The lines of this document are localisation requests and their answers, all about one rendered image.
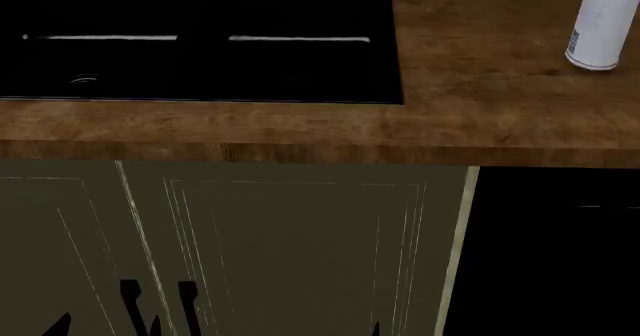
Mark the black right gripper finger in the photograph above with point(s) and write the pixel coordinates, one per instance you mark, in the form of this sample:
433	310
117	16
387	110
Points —
376	330

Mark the black dishwasher door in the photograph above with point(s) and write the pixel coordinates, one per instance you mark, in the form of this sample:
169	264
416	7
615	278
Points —
550	268

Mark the pale cabinet side panel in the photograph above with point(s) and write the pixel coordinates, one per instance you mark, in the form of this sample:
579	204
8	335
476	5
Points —
457	249

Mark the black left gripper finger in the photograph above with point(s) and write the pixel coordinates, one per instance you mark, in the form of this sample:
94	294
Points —
189	309
134	306

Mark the wide olive cabinet door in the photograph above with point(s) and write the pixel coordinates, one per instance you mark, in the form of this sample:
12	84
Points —
300	253

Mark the white spray can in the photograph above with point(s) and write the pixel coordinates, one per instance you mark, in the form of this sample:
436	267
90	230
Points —
597	21

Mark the black double basin sink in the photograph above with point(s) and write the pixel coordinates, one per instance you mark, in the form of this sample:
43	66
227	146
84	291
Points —
200	13

